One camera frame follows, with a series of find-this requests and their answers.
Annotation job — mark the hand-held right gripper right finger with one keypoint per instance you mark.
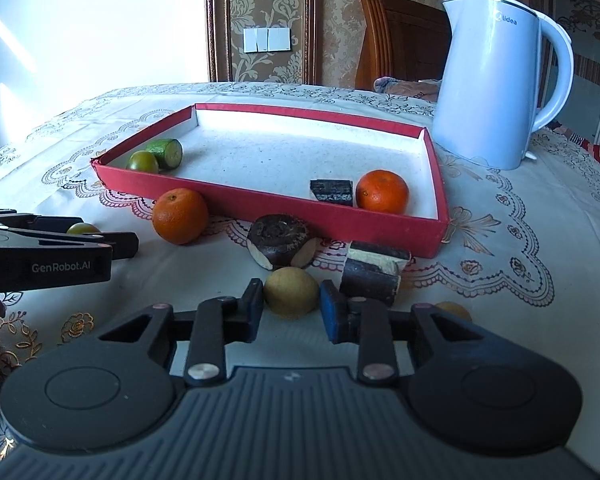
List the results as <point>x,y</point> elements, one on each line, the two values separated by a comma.
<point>332,315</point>

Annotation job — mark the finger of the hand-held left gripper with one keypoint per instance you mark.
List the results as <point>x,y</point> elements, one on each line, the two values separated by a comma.
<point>40,222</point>
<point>125,246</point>

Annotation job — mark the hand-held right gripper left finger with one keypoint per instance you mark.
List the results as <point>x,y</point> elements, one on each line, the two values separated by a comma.
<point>252,310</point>

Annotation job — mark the small yellow-brown round fruit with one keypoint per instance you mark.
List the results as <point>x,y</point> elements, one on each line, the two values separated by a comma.
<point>291,292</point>
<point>452,310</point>

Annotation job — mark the green tomato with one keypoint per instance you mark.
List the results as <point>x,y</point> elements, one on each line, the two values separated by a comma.
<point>142,161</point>
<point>84,228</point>

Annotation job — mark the orange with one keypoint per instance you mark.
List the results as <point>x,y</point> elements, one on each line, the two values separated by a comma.
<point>382,191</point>
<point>180,216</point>

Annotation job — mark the shallow red cardboard box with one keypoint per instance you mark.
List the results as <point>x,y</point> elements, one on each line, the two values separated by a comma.
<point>380,230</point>

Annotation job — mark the green cucumber piece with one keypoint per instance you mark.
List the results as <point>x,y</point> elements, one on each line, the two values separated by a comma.
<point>165,152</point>

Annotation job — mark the embroidered cream tablecloth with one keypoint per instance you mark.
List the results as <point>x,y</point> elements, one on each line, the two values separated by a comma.
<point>505,260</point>

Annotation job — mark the patterned cushion on chair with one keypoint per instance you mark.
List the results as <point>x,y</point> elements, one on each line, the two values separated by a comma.
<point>405,87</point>

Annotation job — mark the light blue electric kettle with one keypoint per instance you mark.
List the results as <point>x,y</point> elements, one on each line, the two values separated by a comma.
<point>485,85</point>

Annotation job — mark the brown wooden headboard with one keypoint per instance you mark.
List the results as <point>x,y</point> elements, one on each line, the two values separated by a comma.
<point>400,40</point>

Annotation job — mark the wardrobe with floral doors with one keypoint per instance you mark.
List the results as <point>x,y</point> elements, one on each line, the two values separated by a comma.
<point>580,25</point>

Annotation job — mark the gilded wall frame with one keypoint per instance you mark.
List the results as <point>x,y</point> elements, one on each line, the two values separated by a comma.
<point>212,20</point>

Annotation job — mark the white wall switch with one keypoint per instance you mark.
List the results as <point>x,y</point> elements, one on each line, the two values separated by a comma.
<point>267,40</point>

